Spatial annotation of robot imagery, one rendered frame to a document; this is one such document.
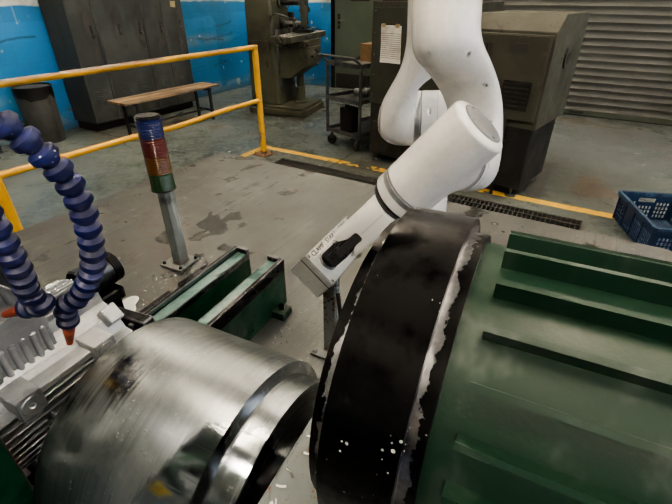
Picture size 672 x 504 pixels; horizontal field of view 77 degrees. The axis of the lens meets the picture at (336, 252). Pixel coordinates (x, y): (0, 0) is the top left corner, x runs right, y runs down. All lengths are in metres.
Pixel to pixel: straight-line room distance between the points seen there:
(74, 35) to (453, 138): 5.61
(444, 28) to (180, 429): 0.52
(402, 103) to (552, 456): 0.84
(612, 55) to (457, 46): 6.42
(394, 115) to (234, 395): 0.72
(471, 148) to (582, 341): 0.38
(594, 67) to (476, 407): 6.87
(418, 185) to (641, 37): 6.48
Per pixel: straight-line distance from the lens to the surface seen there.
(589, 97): 7.06
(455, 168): 0.56
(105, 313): 0.67
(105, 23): 6.16
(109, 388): 0.45
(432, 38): 0.60
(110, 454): 0.43
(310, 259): 0.72
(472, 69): 0.63
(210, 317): 0.88
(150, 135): 1.13
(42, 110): 5.84
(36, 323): 0.64
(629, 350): 0.20
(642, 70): 7.02
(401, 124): 0.98
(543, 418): 0.19
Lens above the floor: 1.46
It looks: 31 degrees down
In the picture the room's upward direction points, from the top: straight up
